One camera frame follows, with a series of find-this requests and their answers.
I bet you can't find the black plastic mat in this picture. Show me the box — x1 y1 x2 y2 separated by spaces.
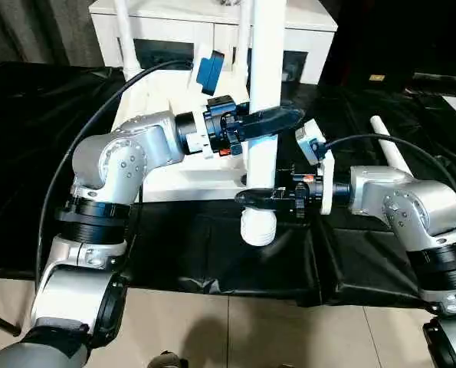
0 61 456 308

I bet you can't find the white cabinet with glass doors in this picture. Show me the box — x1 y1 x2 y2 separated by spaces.
88 0 339 84

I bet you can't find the black left camera cable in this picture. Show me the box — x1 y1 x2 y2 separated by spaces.
34 60 195 287

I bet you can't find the black right camera cable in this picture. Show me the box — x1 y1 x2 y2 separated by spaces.
322 133 456 215

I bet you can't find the white plastic table leg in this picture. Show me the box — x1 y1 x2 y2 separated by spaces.
113 0 141 77
368 115 412 173
240 0 287 247
236 0 252 84

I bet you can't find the white plastic table top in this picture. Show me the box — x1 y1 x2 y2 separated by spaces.
111 67 252 203

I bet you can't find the black metal stand leg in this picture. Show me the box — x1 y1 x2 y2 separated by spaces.
0 306 22 338

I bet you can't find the black camera cable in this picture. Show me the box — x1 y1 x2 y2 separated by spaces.
34 60 195 287
322 133 456 215

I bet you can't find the grey curtain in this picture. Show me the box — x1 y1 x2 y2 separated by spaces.
0 0 107 77

